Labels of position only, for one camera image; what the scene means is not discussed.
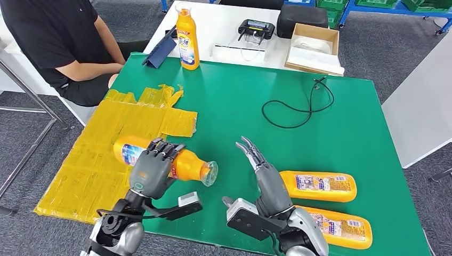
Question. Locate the white foam insert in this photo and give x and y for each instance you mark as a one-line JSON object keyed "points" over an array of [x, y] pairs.
{"points": [[312, 45]]}

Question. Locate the black left camera bracket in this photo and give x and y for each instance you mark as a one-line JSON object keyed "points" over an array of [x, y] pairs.
{"points": [[176, 212]]}

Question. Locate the black right camera bracket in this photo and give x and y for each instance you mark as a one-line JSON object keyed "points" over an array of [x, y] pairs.
{"points": [[250, 224]]}

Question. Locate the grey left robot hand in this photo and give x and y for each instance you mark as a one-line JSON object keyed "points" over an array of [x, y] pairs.
{"points": [[150, 173]]}

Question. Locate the brown cardboard box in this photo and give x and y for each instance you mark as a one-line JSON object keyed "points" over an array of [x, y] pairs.
{"points": [[300, 30]]}

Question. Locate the grey table leg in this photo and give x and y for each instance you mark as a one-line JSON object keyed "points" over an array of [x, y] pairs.
{"points": [[439, 175]]}

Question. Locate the black camera bracket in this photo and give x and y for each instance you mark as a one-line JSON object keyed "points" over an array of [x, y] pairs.
{"points": [[250, 224], [176, 212]]}

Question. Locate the green table mat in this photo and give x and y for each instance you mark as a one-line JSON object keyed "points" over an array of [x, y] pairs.
{"points": [[229, 99]]}

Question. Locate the white table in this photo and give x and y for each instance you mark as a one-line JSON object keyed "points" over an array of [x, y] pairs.
{"points": [[423, 106], [219, 20], [14, 70]]}

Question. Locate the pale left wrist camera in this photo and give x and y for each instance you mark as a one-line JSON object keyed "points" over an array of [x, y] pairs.
{"points": [[189, 199]]}

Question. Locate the green plastic crate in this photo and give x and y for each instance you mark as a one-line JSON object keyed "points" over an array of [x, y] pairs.
{"points": [[374, 3], [332, 4], [423, 5], [333, 19]]}

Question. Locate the black remote controller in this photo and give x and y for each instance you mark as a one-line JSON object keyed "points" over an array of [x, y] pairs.
{"points": [[256, 30]]}

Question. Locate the yellow taped plastic sheet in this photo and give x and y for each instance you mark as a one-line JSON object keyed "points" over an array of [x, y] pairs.
{"points": [[99, 123]]}

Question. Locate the grey metal table frame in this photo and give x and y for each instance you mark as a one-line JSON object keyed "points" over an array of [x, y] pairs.
{"points": [[26, 88]]}

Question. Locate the person's right forearm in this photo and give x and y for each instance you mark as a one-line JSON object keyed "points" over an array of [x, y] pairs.
{"points": [[88, 72]]}

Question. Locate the person's left forearm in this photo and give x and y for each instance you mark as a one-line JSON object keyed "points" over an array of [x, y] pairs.
{"points": [[113, 47]]}

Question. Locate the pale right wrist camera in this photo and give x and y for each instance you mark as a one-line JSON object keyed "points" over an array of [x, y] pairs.
{"points": [[240, 208]]}

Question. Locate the white stool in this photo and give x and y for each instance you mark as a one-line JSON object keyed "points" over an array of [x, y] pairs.
{"points": [[83, 113]]}

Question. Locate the black carry case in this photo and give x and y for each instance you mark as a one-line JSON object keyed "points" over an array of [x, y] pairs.
{"points": [[300, 18]]}

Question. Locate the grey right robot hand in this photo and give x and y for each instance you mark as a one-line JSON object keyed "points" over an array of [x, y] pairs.
{"points": [[273, 190]]}

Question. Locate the white flat board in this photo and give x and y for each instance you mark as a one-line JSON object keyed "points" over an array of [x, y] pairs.
{"points": [[310, 60]]}

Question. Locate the blue metal rack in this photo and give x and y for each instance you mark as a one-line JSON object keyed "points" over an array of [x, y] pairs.
{"points": [[406, 14]]}

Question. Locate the person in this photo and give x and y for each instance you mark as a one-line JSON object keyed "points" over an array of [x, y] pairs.
{"points": [[46, 35]]}

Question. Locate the orange detergent bottle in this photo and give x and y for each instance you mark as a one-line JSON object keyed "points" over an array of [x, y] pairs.
{"points": [[317, 194], [190, 166], [187, 35], [353, 240]]}

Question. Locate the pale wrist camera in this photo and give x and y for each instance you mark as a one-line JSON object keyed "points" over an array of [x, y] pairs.
{"points": [[189, 199], [240, 208]]}

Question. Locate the tablet in blue case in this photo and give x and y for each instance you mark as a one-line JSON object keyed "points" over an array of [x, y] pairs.
{"points": [[160, 53]]}

